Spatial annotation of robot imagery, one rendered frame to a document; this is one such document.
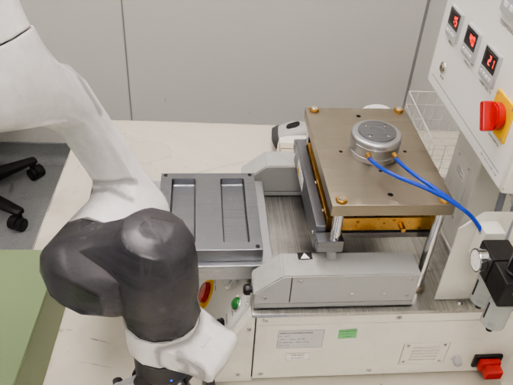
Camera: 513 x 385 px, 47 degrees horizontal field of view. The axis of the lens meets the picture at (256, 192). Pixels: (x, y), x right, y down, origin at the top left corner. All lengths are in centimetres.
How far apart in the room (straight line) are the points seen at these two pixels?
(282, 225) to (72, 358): 43
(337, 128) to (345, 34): 154
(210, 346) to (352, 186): 33
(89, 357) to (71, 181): 52
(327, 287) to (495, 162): 30
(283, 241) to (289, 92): 163
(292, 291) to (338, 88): 180
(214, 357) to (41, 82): 35
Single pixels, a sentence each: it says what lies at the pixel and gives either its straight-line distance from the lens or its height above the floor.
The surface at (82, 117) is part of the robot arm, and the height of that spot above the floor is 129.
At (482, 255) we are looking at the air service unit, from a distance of 86.
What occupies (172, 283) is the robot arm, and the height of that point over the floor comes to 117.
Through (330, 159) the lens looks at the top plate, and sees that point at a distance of 93.
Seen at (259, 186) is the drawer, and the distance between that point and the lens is 109.
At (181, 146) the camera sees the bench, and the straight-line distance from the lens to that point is 159.
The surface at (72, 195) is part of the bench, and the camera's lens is 145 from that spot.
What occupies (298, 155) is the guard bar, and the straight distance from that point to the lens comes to 103.
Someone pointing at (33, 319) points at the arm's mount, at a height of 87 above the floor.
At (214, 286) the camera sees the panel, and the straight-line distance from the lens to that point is 111.
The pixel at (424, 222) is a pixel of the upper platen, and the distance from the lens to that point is 94.
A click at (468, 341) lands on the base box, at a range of 108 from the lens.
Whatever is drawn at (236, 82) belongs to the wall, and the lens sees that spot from 258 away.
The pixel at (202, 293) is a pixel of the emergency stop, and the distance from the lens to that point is 113.
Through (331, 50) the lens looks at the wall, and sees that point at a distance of 255.
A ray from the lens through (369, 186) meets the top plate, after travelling 89.
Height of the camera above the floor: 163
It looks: 38 degrees down
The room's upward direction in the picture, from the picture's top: 4 degrees clockwise
